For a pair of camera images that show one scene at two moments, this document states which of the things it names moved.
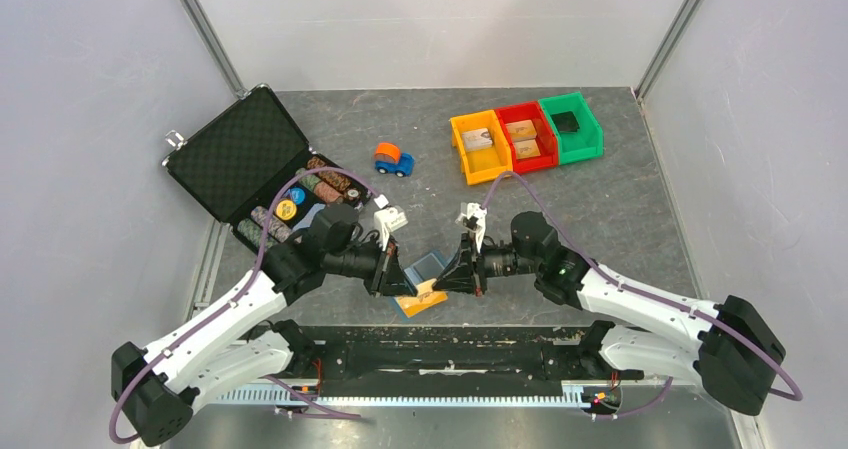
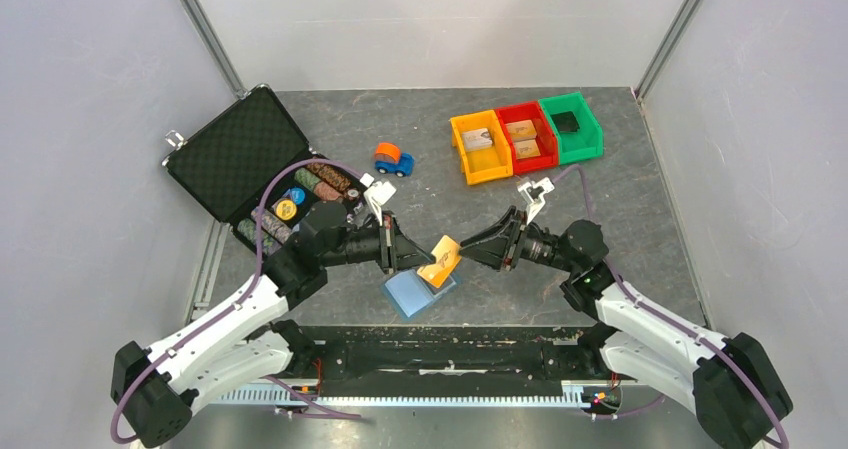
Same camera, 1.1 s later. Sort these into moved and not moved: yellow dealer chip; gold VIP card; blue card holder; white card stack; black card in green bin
Moved: blue card holder
Not moved: yellow dealer chip; gold VIP card; black card in green bin; white card stack
